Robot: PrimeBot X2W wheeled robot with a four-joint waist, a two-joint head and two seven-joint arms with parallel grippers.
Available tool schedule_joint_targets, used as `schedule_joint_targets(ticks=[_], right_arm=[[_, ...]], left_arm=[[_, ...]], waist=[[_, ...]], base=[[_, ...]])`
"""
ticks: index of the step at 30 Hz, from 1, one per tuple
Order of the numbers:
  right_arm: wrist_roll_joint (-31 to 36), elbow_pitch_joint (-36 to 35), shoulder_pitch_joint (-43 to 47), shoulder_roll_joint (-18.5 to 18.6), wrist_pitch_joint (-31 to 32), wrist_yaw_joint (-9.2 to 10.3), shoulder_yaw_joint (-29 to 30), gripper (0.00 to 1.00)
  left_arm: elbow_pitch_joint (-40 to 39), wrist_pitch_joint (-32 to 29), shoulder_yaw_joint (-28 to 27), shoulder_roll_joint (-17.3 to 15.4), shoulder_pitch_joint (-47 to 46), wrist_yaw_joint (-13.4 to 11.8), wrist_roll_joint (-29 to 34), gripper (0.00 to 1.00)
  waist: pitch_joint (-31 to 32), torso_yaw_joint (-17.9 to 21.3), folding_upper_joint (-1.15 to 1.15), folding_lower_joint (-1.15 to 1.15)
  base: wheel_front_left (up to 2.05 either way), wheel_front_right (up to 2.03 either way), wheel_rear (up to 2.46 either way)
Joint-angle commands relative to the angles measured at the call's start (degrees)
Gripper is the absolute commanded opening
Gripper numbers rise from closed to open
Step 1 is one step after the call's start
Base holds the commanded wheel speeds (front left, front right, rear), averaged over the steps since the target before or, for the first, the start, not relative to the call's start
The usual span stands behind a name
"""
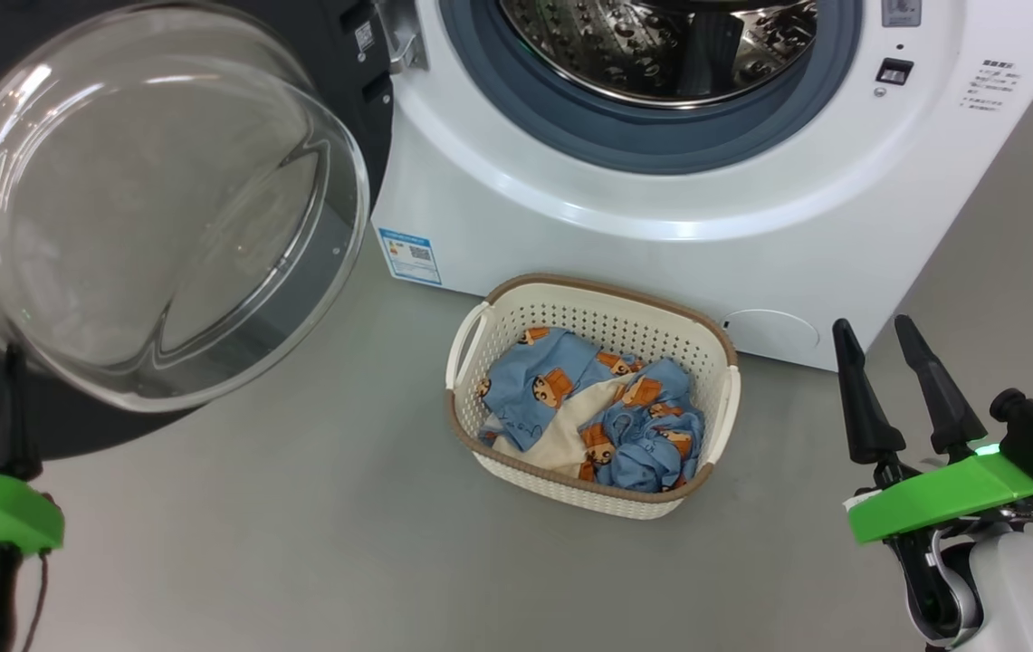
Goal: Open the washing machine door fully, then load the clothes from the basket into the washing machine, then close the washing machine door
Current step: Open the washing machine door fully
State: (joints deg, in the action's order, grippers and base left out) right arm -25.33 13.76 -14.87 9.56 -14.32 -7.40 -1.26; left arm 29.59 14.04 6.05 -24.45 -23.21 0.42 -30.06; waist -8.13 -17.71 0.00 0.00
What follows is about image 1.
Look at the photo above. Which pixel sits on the white front-load washing machine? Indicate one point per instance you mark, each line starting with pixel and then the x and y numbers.
pixel 570 226

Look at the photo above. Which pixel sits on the cream perforated laundry basket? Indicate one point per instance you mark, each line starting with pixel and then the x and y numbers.
pixel 607 308

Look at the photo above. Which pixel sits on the metal door hinge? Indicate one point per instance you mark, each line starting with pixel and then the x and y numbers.
pixel 403 45

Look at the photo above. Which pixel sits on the black door latch slot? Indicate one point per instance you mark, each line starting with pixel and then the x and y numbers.
pixel 894 71

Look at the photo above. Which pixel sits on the blue bear-print garment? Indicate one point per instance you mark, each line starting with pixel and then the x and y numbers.
pixel 652 453

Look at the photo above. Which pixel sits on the small printed text label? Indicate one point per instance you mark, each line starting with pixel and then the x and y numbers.
pixel 989 86

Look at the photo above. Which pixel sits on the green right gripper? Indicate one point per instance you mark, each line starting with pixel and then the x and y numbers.
pixel 951 493

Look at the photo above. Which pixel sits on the round white filter cover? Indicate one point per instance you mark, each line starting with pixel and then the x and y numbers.
pixel 771 335

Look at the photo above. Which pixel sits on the blue bear-print shirt cream lining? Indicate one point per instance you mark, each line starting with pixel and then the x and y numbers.
pixel 525 389

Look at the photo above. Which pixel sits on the black round glass washer door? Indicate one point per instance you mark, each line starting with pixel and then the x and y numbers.
pixel 118 181

